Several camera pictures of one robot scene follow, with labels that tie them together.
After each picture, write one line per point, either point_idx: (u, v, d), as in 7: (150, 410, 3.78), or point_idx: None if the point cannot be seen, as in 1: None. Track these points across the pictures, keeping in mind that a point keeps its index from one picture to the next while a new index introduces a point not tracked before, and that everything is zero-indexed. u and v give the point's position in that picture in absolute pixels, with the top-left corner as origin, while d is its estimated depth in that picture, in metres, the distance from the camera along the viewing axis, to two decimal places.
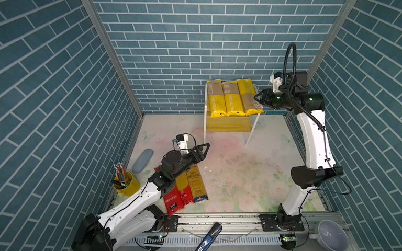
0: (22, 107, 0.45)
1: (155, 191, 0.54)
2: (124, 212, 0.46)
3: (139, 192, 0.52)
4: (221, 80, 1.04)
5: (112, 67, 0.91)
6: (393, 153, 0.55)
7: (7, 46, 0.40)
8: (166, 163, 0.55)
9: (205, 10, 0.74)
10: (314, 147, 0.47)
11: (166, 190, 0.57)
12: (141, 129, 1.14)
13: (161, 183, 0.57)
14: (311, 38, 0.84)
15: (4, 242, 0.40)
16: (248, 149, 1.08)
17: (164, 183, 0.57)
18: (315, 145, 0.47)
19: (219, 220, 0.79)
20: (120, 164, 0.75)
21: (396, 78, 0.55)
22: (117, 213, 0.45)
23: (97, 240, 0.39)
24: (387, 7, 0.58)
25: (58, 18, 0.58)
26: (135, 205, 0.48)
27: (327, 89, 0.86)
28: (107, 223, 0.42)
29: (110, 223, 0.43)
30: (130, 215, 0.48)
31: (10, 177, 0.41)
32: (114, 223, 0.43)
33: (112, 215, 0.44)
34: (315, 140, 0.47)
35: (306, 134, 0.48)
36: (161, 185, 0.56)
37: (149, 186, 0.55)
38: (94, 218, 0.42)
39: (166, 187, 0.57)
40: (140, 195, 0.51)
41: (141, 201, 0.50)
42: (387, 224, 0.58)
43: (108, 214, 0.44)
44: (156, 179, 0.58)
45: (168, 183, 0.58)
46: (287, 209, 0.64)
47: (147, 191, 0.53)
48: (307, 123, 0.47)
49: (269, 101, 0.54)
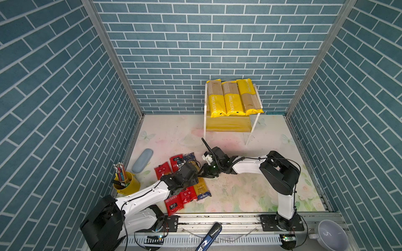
0: (22, 108, 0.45)
1: (166, 189, 0.57)
2: (137, 201, 0.49)
3: (152, 186, 0.56)
4: (221, 80, 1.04)
5: (112, 67, 0.91)
6: (393, 153, 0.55)
7: (7, 46, 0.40)
8: (186, 169, 0.66)
9: (205, 10, 0.74)
10: (250, 167, 0.60)
11: (172, 192, 0.61)
12: (141, 129, 1.14)
13: (170, 184, 0.60)
14: (311, 38, 0.84)
15: (4, 242, 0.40)
16: (248, 149, 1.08)
17: (173, 184, 0.61)
18: (249, 164, 0.60)
19: (219, 220, 0.79)
20: (120, 163, 0.76)
21: (396, 78, 0.55)
22: (132, 200, 0.48)
23: (112, 220, 0.41)
24: (387, 7, 0.58)
25: (58, 18, 0.58)
26: (148, 197, 0.52)
27: (327, 89, 0.86)
28: (123, 206, 0.45)
29: (126, 206, 0.45)
30: (143, 204, 0.51)
31: (10, 177, 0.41)
32: (129, 208, 0.45)
33: (128, 200, 0.47)
34: (244, 161, 0.63)
35: (243, 168, 0.65)
36: (171, 185, 0.60)
37: (160, 184, 0.58)
38: (111, 200, 0.45)
39: (174, 189, 0.61)
40: (152, 189, 0.54)
41: (152, 194, 0.53)
42: (387, 223, 0.58)
43: (123, 198, 0.47)
44: (166, 180, 0.61)
45: (176, 186, 0.61)
46: (286, 216, 0.63)
47: (159, 188, 0.56)
48: (235, 166, 0.67)
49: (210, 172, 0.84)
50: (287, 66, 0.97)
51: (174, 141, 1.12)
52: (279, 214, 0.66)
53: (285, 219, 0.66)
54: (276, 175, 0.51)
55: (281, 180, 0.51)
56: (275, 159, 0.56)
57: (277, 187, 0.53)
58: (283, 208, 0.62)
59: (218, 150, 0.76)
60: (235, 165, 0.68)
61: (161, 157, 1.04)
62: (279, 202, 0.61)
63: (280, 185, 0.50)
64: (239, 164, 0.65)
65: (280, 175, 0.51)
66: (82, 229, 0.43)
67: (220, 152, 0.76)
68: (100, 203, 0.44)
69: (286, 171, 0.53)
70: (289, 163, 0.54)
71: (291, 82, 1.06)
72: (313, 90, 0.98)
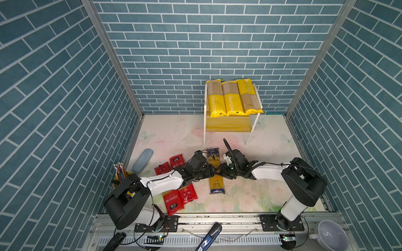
0: (22, 108, 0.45)
1: (180, 178, 0.61)
2: (159, 182, 0.52)
3: (169, 173, 0.60)
4: (221, 80, 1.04)
5: (112, 67, 0.91)
6: (393, 153, 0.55)
7: (7, 46, 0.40)
8: (196, 160, 0.67)
9: (205, 10, 0.74)
10: (271, 173, 0.57)
11: (184, 183, 0.64)
12: (141, 129, 1.14)
13: (183, 174, 0.65)
14: (311, 38, 0.84)
15: (4, 242, 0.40)
16: (248, 149, 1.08)
17: (186, 175, 0.65)
18: (270, 170, 0.57)
19: (219, 220, 0.79)
20: (120, 164, 0.75)
21: (396, 78, 0.55)
22: (154, 181, 0.51)
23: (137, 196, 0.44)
24: (387, 7, 0.58)
25: (58, 18, 0.58)
26: (168, 181, 0.56)
27: (327, 89, 0.86)
28: (147, 184, 0.48)
29: (149, 185, 0.49)
30: (162, 187, 0.54)
31: (10, 177, 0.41)
32: (152, 187, 0.49)
33: (151, 181, 0.51)
34: (264, 167, 0.61)
35: (264, 174, 0.62)
36: (184, 175, 0.64)
37: (176, 172, 0.63)
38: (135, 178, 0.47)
39: (186, 180, 0.65)
40: (169, 175, 0.59)
41: (169, 180, 0.57)
42: (387, 224, 0.58)
43: (146, 179, 0.50)
44: (179, 170, 0.65)
45: (187, 178, 0.65)
46: (289, 217, 0.63)
47: (175, 175, 0.60)
48: (255, 171, 0.65)
49: (227, 173, 0.84)
50: (287, 66, 0.97)
51: (174, 141, 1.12)
52: (281, 212, 0.65)
53: (285, 218, 0.66)
54: (300, 184, 0.47)
55: (306, 189, 0.47)
56: (299, 167, 0.53)
57: (298, 197, 0.49)
58: (288, 210, 0.62)
59: (238, 153, 0.74)
60: (254, 171, 0.66)
61: (162, 157, 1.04)
62: (285, 204, 0.61)
63: (304, 195, 0.46)
64: (259, 170, 0.63)
65: (305, 184, 0.48)
66: (109, 202, 0.45)
67: (239, 155, 0.74)
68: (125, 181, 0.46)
69: (311, 181, 0.49)
70: (315, 173, 0.50)
71: (291, 82, 1.06)
72: (313, 90, 0.98)
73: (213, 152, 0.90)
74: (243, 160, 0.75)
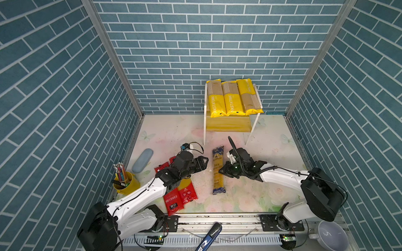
0: (22, 108, 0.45)
1: (160, 186, 0.55)
2: (131, 203, 0.47)
3: (146, 186, 0.53)
4: (221, 80, 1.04)
5: (112, 67, 0.91)
6: (393, 153, 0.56)
7: (7, 46, 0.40)
8: (180, 160, 0.59)
9: (205, 10, 0.74)
10: (284, 180, 0.54)
11: (170, 186, 0.58)
12: (141, 129, 1.14)
13: (167, 180, 0.58)
14: (311, 38, 0.84)
15: (4, 242, 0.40)
16: (248, 149, 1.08)
17: (170, 180, 0.58)
18: (282, 178, 0.54)
19: (219, 220, 0.79)
20: (120, 163, 0.76)
21: (396, 78, 0.55)
22: (124, 204, 0.46)
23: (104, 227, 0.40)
24: (387, 7, 0.58)
25: (58, 18, 0.58)
26: (143, 196, 0.50)
27: (327, 89, 0.86)
28: (115, 212, 0.43)
29: (119, 212, 0.44)
30: (136, 206, 0.48)
31: (10, 177, 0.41)
32: (122, 213, 0.44)
33: (121, 205, 0.45)
34: (276, 172, 0.56)
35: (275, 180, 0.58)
36: (168, 181, 0.58)
37: (155, 181, 0.56)
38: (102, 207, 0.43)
39: (171, 184, 0.59)
40: (146, 189, 0.52)
41: (147, 194, 0.51)
42: (387, 223, 0.58)
43: (115, 205, 0.45)
44: (162, 175, 0.59)
45: (173, 181, 0.59)
46: (290, 218, 0.63)
47: (154, 186, 0.54)
48: (264, 173, 0.61)
49: (230, 172, 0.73)
50: (287, 66, 0.97)
51: (174, 141, 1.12)
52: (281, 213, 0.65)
53: (285, 218, 0.66)
54: (321, 199, 0.44)
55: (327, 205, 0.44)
56: (317, 178, 0.50)
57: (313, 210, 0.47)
58: (290, 211, 0.60)
59: (243, 152, 0.69)
60: (263, 173, 0.61)
61: (162, 157, 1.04)
62: (290, 207, 0.61)
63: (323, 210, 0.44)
64: (269, 174, 0.59)
65: (326, 199, 0.44)
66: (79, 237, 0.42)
67: (245, 154, 0.69)
68: (92, 212, 0.42)
69: (329, 194, 0.46)
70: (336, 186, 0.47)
71: (291, 82, 1.06)
72: (313, 90, 0.98)
73: (216, 151, 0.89)
74: (249, 160, 0.70)
